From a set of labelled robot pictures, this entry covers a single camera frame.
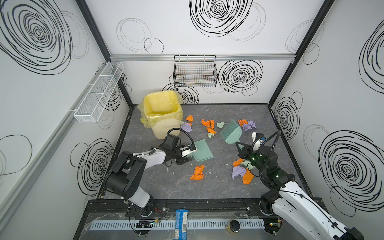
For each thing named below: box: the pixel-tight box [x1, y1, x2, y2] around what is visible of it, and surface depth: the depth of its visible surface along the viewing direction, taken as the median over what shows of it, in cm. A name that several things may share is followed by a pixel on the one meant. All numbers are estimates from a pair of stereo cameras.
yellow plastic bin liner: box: [137, 90, 184, 129], surface depth 93 cm
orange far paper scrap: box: [237, 119, 249, 127], surface depth 110 cm
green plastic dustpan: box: [192, 139, 215, 162], surface depth 96 cm
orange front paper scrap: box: [190, 164, 205, 181], surface depth 86 cm
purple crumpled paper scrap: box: [181, 122, 192, 133], surface depth 107 cm
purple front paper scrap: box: [232, 166, 247, 179], surface depth 86 cm
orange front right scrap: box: [242, 168, 254, 185], surface depth 84 cm
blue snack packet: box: [173, 208, 189, 240], surface depth 70 cm
